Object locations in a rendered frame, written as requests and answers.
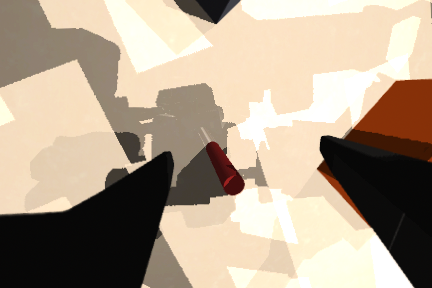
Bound dark red peg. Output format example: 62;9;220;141
206;142;245;196

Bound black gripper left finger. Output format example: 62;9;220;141
0;151;174;288

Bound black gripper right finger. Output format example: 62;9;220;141
319;135;432;288

